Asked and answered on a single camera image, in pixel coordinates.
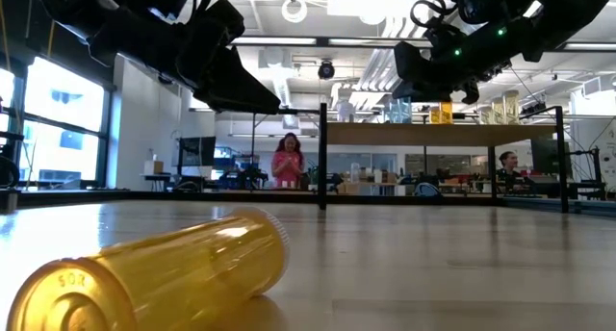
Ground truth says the black table edge rail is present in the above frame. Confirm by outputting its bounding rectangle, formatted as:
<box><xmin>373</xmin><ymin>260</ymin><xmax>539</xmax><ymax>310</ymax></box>
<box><xmin>0</xmin><ymin>189</ymin><xmax>511</xmax><ymax>211</ymax></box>

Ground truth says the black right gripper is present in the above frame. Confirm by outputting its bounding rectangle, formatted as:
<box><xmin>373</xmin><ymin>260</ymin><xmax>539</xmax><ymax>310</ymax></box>
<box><xmin>392</xmin><ymin>13</ymin><xmax>526</xmax><ymax>105</ymax></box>

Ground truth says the blue round object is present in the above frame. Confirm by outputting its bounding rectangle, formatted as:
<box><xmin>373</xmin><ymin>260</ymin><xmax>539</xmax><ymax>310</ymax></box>
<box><xmin>413</xmin><ymin>180</ymin><xmax>442</xmax><ymax>198</ymax></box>

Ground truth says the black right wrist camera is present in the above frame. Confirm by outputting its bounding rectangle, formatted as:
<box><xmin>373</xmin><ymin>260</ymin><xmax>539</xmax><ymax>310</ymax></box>
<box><xmin>393</xmin><ymin>40</ymin><xmax>434</xmax><ymax>85</ymax></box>

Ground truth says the white coiled cable ring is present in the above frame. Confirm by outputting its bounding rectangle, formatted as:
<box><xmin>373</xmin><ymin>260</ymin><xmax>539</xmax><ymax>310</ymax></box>
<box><xmin>281</xmin><ymin>0</ymin><xmax>309</xmax><ymax>24</ymax></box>

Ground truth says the person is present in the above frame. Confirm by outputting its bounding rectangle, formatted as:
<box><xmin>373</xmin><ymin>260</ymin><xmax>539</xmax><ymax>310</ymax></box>
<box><xmin>270</xmin><ymin>132</ymin><xmax>307</xmax><ymax>191</ymax></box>
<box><xmin>495</xmin><ymin>150</ymin><xmax>528</xmax><ymax>193</ymax></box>

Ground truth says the blue metal rail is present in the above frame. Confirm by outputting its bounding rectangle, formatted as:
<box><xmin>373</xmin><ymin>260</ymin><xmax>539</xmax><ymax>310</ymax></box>
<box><xmin>502</xmin><ymin>195</ymin><xmax>616</xmax><ymax>218</ymax></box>

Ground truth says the wooden shelf with black legs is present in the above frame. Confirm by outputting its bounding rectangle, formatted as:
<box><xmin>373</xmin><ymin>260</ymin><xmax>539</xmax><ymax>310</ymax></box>
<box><xmin>317</xmin><ymin>102</ymin><xmax>570</xmax><ymax>215</ymax></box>

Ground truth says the large window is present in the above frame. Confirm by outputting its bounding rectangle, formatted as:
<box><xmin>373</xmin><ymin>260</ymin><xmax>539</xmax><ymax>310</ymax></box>
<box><xmin>0</xmin><ymin>56</ymin><xmax>115</xmax><ymax>188</ymax></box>

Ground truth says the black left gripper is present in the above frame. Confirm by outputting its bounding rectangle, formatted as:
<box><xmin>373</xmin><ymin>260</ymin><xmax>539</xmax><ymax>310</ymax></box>
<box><xmin>89</xmin><ymin>0</ymin><xmax>282</xmax><ymax>115</ymax></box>

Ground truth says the black computer monitor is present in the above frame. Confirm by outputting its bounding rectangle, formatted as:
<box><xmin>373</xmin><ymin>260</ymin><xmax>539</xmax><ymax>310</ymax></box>
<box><xmin>177</xmin><ymin>136</ymin><xmax>218</xmax><ymax>168</ymax></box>

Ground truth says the long ceiling light bar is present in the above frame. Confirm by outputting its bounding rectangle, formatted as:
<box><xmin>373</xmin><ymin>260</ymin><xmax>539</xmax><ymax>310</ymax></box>
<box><xmin>231</xmin><ymin>36</ymin><xmax>318</xmax><ymax>47</ymax></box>
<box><xmin>562</xmin><ymin>41</ymin><xmax>616</xmax><ymax>52</ymax></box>
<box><xmin>327</xmin><ymin>37</ymin><xmax>432</xmax><ymax>47</ymax></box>

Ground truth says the yellow cable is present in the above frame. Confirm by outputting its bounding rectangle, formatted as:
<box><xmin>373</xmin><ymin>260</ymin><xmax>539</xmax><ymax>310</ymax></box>
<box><xmin>46</xmin><ymin>21</ymin><xmax>57</xmax><ymax>61</ymax></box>

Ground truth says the dark background monitor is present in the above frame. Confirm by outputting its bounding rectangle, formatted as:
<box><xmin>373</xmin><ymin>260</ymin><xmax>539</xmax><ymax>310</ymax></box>
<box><xmin>530</xmin><ymin>138</ymin><xmax>574</xmax><ymax>179</ymax></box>

